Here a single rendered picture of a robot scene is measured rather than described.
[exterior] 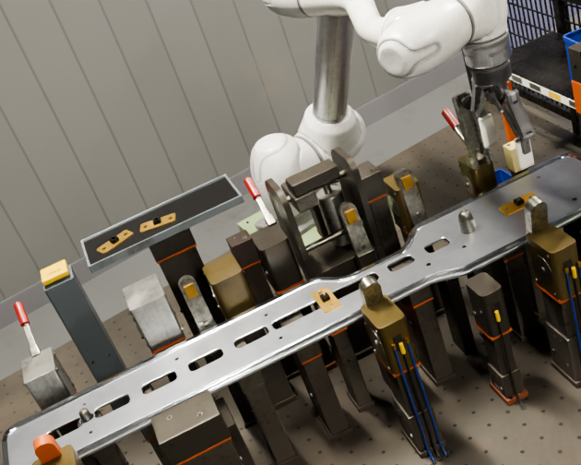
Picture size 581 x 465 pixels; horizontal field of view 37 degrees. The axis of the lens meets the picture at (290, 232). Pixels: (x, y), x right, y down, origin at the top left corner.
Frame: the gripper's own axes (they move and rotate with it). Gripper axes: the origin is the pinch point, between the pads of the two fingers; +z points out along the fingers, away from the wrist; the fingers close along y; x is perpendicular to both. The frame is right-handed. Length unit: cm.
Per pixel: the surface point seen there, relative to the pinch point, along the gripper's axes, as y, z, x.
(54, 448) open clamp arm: 16, 6, -104
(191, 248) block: -30, 6, -66
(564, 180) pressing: -0.6, 13.4, 12.1
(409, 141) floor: -233, 114, 66
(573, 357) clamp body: 24.5, 35.6, -7.5
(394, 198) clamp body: -18.0, 9.6, -20.4
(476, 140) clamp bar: -14.5, 3.1, 0.5
